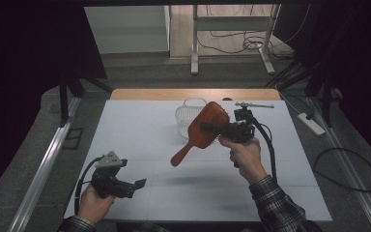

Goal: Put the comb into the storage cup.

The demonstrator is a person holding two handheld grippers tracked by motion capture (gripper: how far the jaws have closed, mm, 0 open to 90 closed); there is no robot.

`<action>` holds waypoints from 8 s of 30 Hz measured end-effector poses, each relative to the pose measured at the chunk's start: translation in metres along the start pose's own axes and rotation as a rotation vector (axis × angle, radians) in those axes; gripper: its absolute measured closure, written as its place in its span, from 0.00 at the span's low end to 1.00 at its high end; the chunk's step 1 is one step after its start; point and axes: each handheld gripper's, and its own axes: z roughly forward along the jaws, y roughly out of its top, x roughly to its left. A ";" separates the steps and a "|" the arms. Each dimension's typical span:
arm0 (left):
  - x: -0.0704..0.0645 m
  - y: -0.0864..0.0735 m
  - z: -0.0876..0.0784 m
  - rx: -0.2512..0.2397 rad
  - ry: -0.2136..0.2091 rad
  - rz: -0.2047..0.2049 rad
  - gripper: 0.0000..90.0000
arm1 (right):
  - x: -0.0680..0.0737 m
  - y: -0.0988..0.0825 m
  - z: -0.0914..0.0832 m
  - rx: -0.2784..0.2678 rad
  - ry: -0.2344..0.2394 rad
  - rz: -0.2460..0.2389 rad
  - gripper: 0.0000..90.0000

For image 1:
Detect black metal stand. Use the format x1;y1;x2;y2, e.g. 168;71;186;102
264;61;336;129
58;71;114;128

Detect aluminium floor rail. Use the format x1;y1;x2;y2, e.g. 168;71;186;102
305;96;371;232
8;96;81;232

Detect person's right hand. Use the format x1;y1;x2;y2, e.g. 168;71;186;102
217;134;270;186

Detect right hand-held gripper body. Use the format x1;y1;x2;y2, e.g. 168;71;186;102
218;101;275;145

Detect white plastic basket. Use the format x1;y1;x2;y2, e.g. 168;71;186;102
174;97;209;139

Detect white cabinet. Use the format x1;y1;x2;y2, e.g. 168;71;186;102
84;5;171;55

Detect black floor frame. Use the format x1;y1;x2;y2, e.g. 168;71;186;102
62;128;85;151

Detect white desk frame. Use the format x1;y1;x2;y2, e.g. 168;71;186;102
190;4;276;75

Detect white table mat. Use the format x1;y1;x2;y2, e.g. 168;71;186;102
63;100;333;223

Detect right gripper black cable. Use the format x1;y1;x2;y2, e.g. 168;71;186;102
250;116;278;182

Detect person's left hand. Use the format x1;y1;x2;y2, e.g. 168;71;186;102
76;184;117;225

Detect white power strip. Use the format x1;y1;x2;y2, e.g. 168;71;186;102
297;112;327;137

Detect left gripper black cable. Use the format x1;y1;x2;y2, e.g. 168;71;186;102
73;157;105;216

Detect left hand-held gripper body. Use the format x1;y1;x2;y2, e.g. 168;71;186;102
90;150;136;199

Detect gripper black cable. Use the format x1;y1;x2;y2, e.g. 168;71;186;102
250;116;278;182
73;157;105;216

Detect brown wooden hairbrush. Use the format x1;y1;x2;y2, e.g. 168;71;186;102
170;101;232;167

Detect tangled floor cables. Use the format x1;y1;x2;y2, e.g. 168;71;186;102
196;4;312;61

